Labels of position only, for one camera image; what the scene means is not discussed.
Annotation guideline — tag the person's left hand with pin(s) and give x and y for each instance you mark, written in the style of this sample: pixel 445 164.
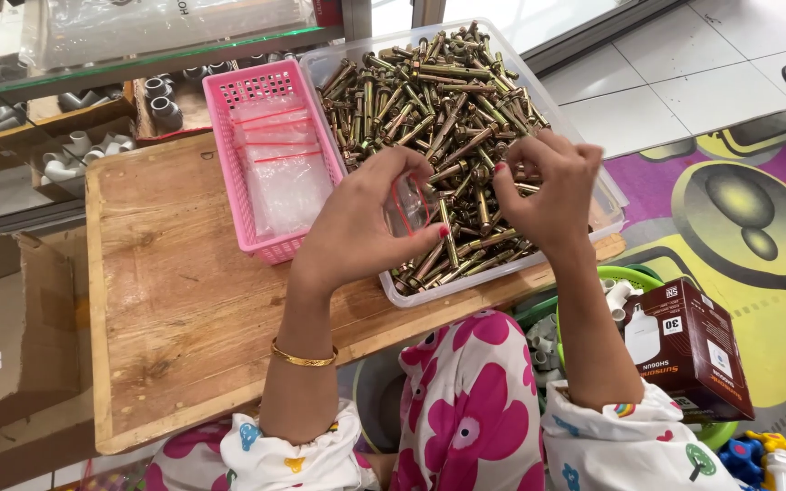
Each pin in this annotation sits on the person's left hand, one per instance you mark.
pixel 352 225

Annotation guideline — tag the person's right hand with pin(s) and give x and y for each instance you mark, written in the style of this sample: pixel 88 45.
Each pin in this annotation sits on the person's right hand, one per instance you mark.
pixel 557 198

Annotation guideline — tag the small clear zip bag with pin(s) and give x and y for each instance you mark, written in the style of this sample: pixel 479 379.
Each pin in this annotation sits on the small clear zip bag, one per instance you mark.
pixel 408 203

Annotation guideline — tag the clear plastic tray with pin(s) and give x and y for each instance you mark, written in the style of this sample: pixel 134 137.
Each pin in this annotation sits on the clear plastic tray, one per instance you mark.
pixel 608 204

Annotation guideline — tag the stack of clear zip bags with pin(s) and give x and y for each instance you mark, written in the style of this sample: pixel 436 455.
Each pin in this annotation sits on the stack of clear zip bags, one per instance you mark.
pixel 284 163

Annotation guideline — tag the green basket with pipe fittings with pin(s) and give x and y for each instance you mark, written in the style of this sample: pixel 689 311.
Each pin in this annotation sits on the green basket with pipe fittings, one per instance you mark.
pixel 611 286

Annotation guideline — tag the pile of brass anchor bolts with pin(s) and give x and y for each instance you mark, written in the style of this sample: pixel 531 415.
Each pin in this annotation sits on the pile of brass anchor bolts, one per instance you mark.
pixel 434 109

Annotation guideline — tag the gold bangle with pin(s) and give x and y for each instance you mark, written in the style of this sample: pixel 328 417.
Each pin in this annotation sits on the gold bangle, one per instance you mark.
pixel 303 359

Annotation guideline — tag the pink plastic basket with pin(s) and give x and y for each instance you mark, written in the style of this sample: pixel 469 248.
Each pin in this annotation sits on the pink plastic basket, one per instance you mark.
pixel 226 136

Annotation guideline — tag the grey plastic basin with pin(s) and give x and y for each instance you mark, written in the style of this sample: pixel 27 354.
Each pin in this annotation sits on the grey plastic basin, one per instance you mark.
pixel 376 402

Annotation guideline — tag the colourful patterned floor mat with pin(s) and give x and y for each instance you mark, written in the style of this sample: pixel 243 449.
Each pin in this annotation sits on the colourful patterned floor mat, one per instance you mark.
pixel 741 218

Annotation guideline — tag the low wooden table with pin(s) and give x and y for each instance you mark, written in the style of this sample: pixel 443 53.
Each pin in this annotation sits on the low wooden table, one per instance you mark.
pixel 174 286

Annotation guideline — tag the dark red bulb box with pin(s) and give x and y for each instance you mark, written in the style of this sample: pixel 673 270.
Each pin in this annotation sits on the dark red bulb box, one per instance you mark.
pixel 690 348

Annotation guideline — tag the person's floral patterned clothing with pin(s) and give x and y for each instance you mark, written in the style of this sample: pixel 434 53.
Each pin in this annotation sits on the person's floral patterned clothing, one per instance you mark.
pixel 475 416

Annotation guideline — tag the clear plastic wrapped package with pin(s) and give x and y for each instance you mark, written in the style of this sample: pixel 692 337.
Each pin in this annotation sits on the clear plastic wrapped package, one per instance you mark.
pixel 161 27

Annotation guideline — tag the glass cabinet with pipe fittings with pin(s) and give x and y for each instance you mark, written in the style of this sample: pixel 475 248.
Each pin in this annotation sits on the glass cabinet with pipe fittings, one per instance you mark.
pixel 45 123

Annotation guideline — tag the blue and yellow plastic toy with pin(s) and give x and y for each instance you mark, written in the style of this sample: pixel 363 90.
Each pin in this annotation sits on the blue and yellow plastic toy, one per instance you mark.
pixel 772 460

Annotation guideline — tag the brown cardboard box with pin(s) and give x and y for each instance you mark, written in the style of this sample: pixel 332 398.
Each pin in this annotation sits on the brown cardboard box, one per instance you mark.
pixel 11 334

